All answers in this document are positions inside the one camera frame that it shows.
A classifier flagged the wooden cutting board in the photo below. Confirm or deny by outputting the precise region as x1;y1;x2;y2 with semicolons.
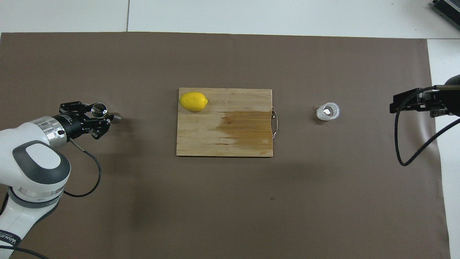
176;88;279;158

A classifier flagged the grey metal device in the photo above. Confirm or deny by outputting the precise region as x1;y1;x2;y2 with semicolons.
431;0;460;26

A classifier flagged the steel double jigger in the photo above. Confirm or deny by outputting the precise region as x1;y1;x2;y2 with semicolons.
91;103;122;124

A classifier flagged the brown paper table mat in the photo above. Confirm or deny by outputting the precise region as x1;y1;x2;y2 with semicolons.
0;32;451;259

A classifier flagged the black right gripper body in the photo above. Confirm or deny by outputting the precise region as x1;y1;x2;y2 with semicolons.
444;74;460;117

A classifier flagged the yellow lemon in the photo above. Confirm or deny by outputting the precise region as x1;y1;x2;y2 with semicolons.
179;92;208;112

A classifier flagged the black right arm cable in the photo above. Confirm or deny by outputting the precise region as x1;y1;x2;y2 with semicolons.
394;85;460;167

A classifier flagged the small clear textured glass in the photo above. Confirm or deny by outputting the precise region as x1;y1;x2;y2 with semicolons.
316;102;340;122

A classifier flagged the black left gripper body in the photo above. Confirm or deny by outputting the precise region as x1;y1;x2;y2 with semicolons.
53;110;89;140

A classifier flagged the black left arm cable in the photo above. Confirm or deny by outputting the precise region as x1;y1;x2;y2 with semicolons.
0;138;102;259

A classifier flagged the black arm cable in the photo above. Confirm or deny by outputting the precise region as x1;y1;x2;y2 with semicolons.
394;85;460;167
0;138;102;259

